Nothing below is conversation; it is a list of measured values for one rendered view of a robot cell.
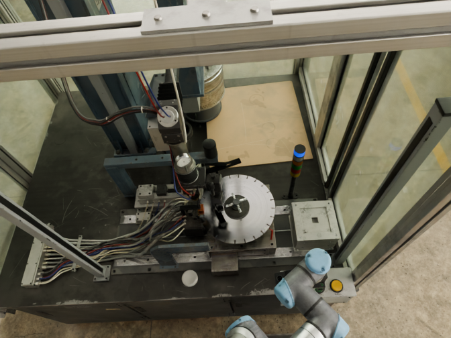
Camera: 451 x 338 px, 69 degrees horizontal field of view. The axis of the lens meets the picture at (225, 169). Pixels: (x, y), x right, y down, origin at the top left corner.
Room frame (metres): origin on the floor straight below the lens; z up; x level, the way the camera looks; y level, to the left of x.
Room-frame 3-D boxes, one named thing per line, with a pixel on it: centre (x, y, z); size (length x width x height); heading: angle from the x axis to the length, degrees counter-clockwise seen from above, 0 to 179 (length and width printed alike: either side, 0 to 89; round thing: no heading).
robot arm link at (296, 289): (0.20, -0.16, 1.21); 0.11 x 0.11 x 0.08; 34
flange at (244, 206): (0.63, -0.03, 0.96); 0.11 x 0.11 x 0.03
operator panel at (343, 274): (0.28, -0.30, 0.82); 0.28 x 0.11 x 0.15; 85
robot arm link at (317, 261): (0.27, -0.24, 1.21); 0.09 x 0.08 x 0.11; 124
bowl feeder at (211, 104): (1.41, 0.09, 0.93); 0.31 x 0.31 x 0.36
